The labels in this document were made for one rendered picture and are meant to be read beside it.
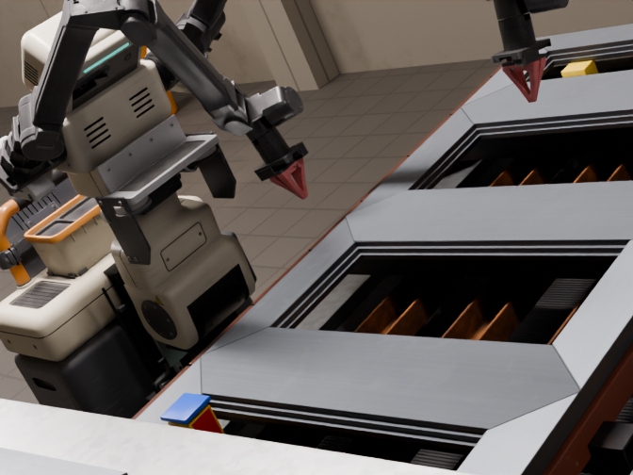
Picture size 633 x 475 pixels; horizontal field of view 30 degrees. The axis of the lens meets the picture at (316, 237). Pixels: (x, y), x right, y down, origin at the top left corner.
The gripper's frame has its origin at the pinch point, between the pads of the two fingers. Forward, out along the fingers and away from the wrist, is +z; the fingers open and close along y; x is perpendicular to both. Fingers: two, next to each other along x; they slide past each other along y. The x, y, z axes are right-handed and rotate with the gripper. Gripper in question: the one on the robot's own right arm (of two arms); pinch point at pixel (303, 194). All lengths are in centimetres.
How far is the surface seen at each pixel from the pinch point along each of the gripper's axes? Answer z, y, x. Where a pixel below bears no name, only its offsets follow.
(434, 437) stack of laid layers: 22, -60, 57
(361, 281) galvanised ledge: 22.0, 1.3, -1.0
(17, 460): -10, -37, 94
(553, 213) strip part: 18, -54, 3
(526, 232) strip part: 17, -51, 9
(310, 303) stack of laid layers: 11.2, -16.0, 26.6
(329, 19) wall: 5, 241, -287
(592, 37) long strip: 12, -28, -72
